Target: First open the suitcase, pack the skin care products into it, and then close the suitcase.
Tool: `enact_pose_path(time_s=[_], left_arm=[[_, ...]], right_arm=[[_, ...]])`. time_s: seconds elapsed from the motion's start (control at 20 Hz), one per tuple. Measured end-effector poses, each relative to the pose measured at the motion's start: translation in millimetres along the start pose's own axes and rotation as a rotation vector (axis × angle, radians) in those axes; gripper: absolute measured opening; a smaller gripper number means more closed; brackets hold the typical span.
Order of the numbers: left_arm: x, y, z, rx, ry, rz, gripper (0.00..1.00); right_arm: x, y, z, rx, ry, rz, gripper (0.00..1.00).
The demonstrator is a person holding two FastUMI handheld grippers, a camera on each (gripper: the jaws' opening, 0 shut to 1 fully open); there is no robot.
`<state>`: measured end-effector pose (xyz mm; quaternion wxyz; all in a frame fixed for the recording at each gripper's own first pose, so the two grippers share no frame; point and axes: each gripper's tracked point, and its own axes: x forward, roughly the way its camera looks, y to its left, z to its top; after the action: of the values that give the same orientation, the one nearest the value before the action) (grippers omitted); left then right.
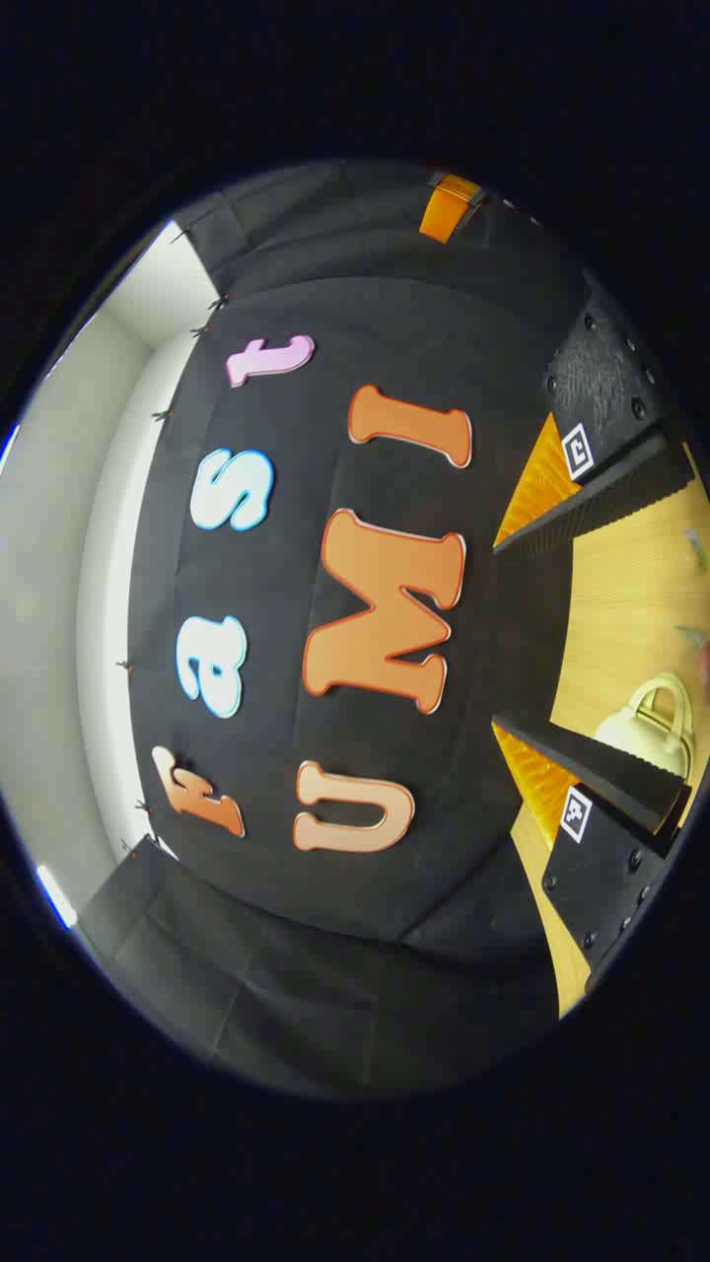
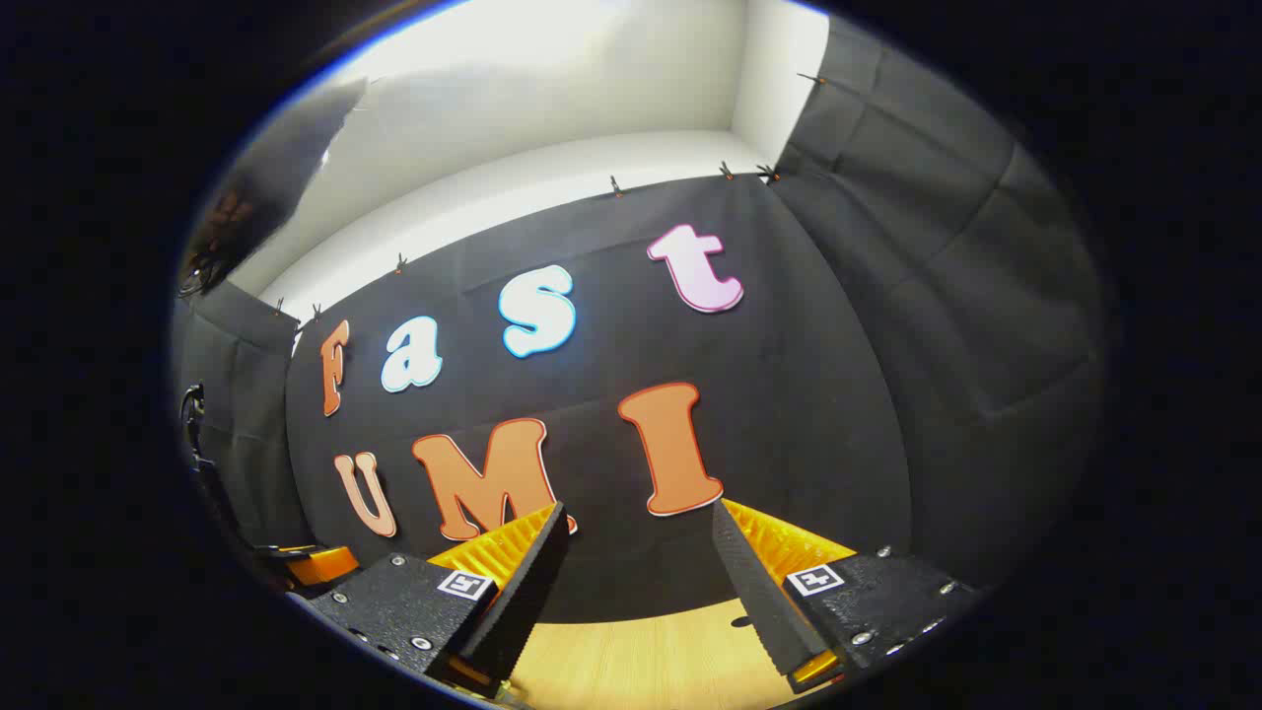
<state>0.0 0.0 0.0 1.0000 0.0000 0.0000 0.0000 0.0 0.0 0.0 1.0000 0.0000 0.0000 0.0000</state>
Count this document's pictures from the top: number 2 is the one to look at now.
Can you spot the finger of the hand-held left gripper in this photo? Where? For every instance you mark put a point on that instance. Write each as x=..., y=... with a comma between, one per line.
x=325, y=567

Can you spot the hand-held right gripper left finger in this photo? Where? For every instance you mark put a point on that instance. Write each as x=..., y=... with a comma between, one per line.
x=527, y=592

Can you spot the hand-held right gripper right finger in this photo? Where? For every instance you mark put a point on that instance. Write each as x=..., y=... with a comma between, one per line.
x=759, y=602

